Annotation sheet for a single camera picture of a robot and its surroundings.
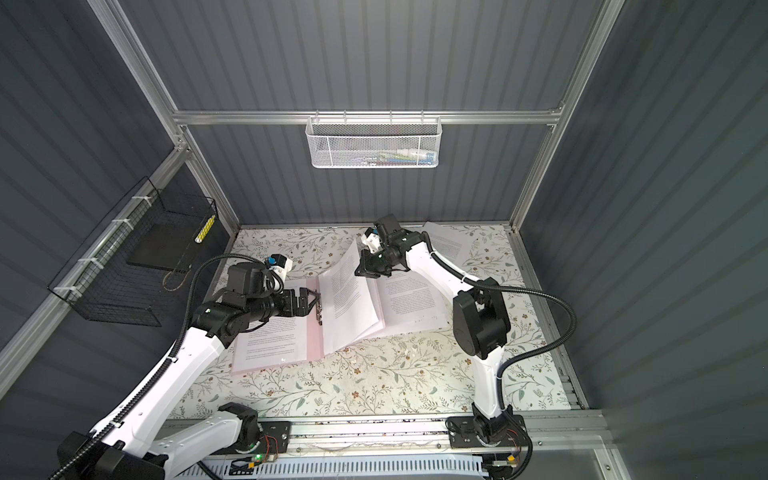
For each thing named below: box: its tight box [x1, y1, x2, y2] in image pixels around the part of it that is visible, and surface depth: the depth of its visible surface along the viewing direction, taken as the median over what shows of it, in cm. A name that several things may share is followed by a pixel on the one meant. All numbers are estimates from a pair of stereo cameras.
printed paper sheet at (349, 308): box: [318, 241, 385, 356], surface depth 90 cm
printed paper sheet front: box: [375, 270, 452, 336], surface depth 101 cm
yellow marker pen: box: [194, 214, 216, 244], surface depth 82 cm
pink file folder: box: [231, 273, 390, 375], surface depth 90 cm
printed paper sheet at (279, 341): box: [232, 315, 307, 372], surface depth 89 cm
